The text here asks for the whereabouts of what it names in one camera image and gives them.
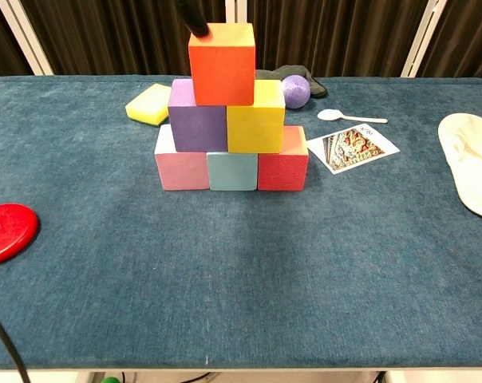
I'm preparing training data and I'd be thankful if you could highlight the purple ball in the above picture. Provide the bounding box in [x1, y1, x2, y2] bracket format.
[281, 74, 312, 110]

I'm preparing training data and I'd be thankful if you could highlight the orange foam cube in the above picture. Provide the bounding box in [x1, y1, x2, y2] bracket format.
[188, 22, 256, 107]

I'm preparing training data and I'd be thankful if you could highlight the red disc with hole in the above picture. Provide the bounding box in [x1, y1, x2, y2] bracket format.
[0, 203, 40, 268]

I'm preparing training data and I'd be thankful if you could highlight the light blue foam cube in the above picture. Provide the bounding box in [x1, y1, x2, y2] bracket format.
[206, 152, 259, 192]

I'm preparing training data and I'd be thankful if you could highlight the blue table cloth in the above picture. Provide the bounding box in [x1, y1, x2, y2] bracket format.
[0, 74, 482, 370]

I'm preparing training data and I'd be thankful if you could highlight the grey cloth eye mask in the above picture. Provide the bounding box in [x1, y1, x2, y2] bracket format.
[255, 65, 329, 101]

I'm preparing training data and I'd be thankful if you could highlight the yellow foam cube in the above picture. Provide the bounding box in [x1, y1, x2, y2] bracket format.
[226, 79, 286, 154]

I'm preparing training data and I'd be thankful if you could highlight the red foam cube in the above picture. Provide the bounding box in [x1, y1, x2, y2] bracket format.
[257, 125, 310, 192]

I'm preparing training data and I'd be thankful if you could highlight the pink foam cube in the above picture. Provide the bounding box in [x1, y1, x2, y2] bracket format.
[154, 124, 211, 192]

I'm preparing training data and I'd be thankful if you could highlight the yellow sponge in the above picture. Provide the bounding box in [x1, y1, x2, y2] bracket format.
[124, 82, 172, 128]

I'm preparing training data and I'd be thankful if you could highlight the printed picture card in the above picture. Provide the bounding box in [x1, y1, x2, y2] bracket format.
[306, 124, 401, 176]

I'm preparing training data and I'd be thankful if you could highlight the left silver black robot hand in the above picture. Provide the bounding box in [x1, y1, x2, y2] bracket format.
[176, 0, 210, 39]

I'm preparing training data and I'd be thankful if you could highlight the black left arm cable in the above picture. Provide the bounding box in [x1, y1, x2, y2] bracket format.
[0, 306, 31, 383]

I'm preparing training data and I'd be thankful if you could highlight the white plastic spoon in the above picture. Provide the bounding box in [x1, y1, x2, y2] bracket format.
[317, 109, 389, 124]

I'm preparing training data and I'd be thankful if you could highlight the white slipper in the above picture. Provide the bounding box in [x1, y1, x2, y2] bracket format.
[437, 113, 482, 221]

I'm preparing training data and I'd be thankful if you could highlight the purple foam cube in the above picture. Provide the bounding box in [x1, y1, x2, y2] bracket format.
[168, 78, 229, 153]

